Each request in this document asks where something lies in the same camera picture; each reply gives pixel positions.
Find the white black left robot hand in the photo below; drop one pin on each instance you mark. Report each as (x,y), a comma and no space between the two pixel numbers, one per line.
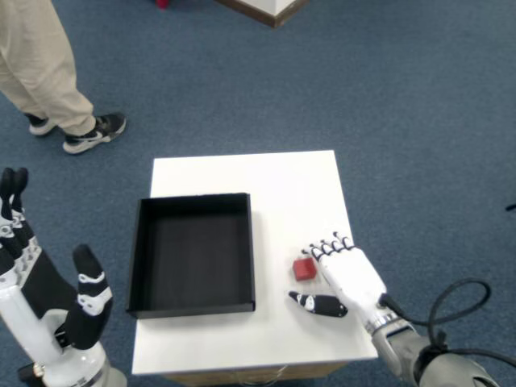
(24,322)

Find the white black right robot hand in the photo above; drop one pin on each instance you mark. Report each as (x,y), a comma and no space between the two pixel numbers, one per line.
(350,278)

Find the red cube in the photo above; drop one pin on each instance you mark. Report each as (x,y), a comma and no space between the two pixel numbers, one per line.
(305,269)

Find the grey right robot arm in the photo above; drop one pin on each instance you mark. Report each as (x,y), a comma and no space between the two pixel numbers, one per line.
(403,350)

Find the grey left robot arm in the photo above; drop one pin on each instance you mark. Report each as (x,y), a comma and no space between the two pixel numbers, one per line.
(115,379)

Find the black open box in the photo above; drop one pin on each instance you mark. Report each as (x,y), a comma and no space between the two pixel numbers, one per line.
(193,258)

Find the white table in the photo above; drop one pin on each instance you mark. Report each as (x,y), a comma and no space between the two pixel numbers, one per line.
(282,193)

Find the clear round container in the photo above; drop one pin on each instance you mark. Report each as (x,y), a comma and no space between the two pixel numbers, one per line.
(262,377)

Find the small dark object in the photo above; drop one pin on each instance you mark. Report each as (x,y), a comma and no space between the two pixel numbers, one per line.
(511,206)

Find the black white sneaker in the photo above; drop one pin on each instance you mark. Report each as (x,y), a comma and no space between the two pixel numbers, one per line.
(90,136)
(39,126)

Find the beige trousers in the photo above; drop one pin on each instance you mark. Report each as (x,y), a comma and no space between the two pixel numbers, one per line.
(36,60)

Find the white platform with wooden base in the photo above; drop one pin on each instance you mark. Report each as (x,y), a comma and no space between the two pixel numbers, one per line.
(278,8)

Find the small red object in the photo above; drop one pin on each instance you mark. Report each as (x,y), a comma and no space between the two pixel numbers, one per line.
(163,3)

